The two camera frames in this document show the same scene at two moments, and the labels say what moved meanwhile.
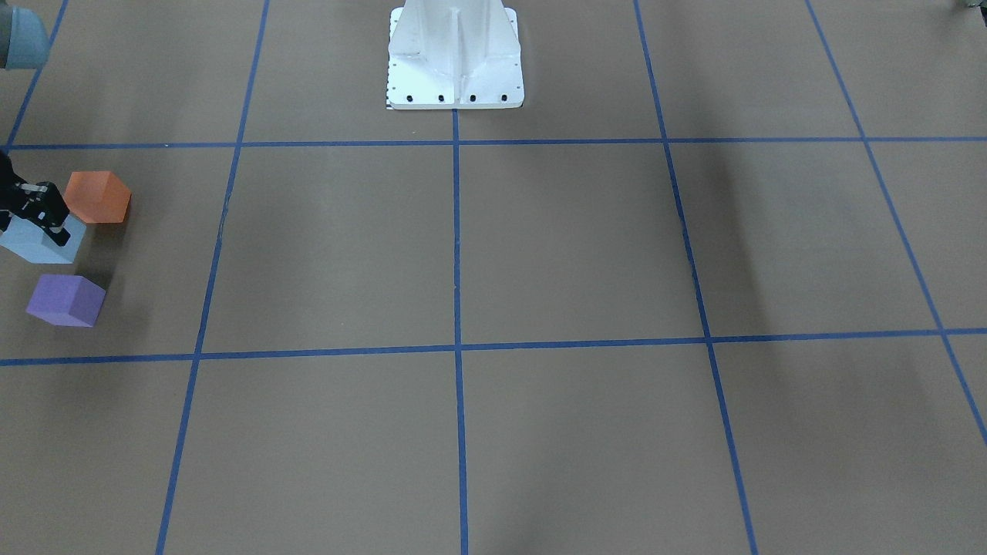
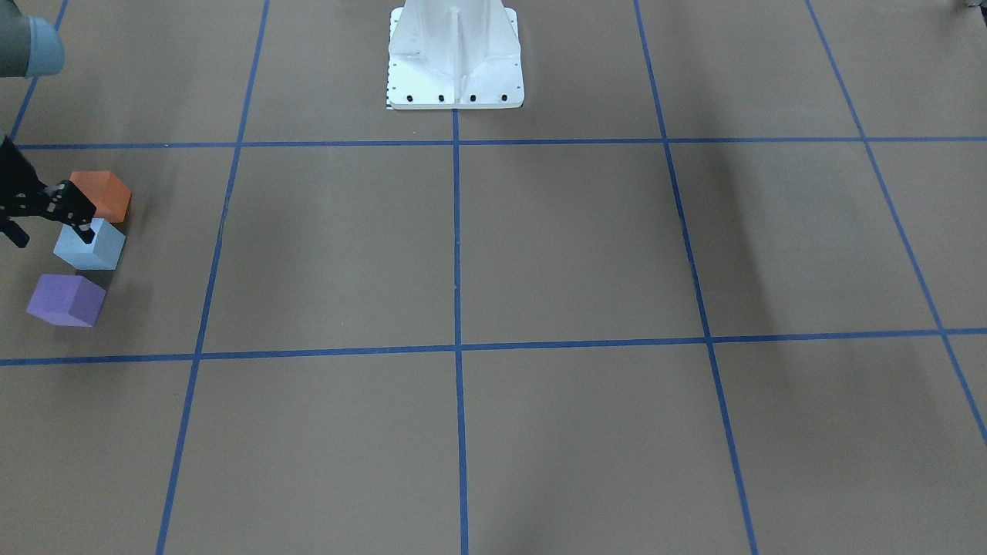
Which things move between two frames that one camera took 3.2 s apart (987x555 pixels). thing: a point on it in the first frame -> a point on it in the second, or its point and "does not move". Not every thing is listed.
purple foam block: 66,301 does not move
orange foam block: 96,196 does not move
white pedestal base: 455,55 does not move
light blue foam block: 38,246 -> 103,253
